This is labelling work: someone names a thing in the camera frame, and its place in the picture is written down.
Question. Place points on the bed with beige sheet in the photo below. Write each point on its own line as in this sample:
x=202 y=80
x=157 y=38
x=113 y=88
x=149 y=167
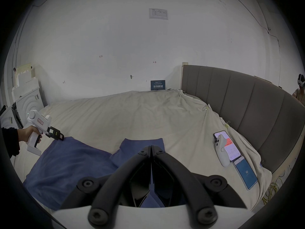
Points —
x=143 y=118

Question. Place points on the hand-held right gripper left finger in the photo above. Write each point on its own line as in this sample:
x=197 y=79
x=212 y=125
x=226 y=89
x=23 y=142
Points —
x=124 y=175

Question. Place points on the blue sign card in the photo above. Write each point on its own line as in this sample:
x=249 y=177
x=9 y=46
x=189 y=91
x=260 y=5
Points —
x=157 y=85

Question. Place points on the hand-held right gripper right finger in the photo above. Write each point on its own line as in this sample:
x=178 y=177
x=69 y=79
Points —
x=181 y=175

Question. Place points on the white paper wall notice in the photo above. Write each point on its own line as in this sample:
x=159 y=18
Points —
x=158 y=13

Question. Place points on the phone with red screen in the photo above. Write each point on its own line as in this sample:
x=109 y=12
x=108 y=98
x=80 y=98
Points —
x=232 y=149

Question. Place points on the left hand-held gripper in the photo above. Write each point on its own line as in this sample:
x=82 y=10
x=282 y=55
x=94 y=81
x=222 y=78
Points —
x=35 y=119

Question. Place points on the person's left hand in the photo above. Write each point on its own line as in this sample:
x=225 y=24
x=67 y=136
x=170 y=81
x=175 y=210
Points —
x=27 y=133

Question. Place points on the dark blue shirt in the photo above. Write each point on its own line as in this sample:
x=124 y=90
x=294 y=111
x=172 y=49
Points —
x=71 y=161

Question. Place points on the white hand controller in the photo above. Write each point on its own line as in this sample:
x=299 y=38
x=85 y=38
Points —
x=222 y=154

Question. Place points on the phone with blue screen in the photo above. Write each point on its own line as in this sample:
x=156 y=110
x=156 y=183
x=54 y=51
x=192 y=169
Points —
x=246 y=173

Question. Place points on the grey padded headboard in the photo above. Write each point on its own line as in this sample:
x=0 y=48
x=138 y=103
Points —
x=250 y=108

